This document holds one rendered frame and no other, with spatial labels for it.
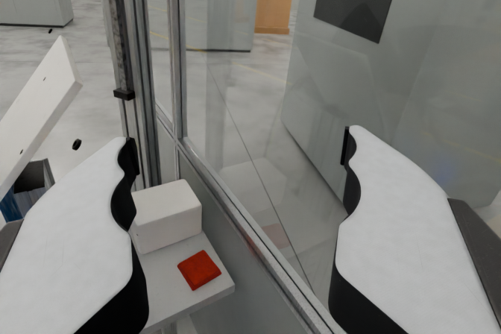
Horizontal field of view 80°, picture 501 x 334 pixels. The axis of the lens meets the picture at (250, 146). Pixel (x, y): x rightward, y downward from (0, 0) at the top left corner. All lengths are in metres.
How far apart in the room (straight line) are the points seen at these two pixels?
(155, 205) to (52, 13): 7.01
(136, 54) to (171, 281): 0.56
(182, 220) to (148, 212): 0.08
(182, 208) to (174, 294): 0.20
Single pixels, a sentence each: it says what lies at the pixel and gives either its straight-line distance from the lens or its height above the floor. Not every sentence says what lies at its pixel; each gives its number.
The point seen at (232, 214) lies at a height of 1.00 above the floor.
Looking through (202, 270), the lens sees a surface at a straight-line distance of 0.78.
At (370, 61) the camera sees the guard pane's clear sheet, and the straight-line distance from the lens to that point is 0.37.
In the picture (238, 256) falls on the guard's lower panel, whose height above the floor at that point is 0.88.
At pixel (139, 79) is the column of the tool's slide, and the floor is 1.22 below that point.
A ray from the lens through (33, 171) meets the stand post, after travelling 0.68.
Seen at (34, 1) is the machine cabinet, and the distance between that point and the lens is 7.70.
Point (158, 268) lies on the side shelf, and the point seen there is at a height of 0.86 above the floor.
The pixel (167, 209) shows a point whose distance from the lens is 0.80.
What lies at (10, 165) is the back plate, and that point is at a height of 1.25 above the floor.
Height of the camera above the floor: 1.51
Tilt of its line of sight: 31 degrees down
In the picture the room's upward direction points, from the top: 6 degrees clockwise
